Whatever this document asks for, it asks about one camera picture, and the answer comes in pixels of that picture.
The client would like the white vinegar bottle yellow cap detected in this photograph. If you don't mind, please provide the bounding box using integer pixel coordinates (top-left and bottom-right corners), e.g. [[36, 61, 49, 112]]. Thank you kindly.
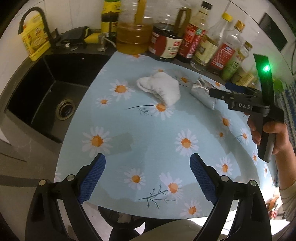
[[190, 12, 233, 71]]

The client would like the blue daisy tablecloth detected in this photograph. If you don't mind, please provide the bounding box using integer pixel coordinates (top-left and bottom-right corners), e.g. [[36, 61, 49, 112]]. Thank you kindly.
[[55, 52, 275, 219]]

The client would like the person's right hand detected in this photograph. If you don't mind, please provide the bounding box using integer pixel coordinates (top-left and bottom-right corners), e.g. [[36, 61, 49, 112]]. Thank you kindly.
[[245, 114, 293, 156]]

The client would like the red label clear bottle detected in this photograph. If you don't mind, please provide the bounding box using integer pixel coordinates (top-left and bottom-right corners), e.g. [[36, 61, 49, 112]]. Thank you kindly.
[[207, 20, 245, 75]]

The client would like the black wall socket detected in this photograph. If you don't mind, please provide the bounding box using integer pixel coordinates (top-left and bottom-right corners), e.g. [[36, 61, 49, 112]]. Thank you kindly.
[[258, 13, 287, 51]]

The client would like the yellow sponge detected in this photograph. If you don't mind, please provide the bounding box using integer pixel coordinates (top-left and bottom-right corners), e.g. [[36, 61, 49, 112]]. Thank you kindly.
[[84, 33, 100, 44]]

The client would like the black lined trash bin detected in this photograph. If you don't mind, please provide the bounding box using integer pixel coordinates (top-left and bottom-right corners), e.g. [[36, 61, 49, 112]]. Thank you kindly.
[[97, 206, 144, 229]]

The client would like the blue patterned cloth cover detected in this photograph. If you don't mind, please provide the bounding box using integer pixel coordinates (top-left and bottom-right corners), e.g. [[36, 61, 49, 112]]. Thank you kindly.
[[277, 81, 296, 149]]

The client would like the chrome soap dispenser pump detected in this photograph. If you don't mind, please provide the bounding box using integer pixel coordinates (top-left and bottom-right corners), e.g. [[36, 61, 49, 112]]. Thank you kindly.
[[97, 33, 116, 52]]

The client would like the large soy sauce jug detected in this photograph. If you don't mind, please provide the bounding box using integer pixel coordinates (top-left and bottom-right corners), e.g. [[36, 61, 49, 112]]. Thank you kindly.
[[148, 6, 192, 61]]

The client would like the red label soy sauce bottle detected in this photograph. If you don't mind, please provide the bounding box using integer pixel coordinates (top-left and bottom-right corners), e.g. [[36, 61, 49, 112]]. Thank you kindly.
[[176, 1, 212, 63]]

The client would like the person's right forearm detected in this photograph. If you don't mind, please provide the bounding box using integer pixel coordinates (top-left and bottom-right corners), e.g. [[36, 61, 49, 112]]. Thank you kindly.
[[275, 142, 295, 222]]

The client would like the green yellow sauce bottle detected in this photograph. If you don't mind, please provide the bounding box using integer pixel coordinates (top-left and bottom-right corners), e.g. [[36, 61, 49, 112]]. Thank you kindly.
[[101, 0, 121, 40]]

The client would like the white knitted rag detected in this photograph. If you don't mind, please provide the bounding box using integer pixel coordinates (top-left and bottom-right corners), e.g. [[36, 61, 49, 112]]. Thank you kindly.
[[137, 72, 181, 106]]

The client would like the silver foil wrapper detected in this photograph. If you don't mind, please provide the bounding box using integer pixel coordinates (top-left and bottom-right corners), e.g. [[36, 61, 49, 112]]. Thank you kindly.
[[190, 75, 216, 110]]

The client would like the black curved faucet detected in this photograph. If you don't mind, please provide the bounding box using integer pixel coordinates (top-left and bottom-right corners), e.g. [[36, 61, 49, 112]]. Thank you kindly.
[[18, 7, 59, 51]]

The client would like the green label pepper oil bottle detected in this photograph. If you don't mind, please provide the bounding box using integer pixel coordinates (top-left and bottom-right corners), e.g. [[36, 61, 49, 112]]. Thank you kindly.
[[220, 41, 253, 81]]

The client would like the yellow dish soap bottle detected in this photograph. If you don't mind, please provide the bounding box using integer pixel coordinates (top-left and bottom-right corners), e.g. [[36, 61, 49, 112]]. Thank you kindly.
[[21, 14, 51, 61]]

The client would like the black kitchen sink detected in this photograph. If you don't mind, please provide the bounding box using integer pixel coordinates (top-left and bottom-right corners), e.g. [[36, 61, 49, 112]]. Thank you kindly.
[[6, 53, 110, 144]]

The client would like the small dark sesame oil bottle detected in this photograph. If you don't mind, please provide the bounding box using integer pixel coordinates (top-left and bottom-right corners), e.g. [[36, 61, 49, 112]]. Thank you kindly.
[[231, 65, 258, 87]]

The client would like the black dish cloth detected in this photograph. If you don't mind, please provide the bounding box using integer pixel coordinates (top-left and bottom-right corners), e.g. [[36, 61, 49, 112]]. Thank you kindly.
[[61, 26, 92, 44]]

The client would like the large cooking oil jug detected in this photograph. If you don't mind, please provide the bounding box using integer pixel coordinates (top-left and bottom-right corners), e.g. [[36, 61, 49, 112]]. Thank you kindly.
[[116, 1, 154, 55]]

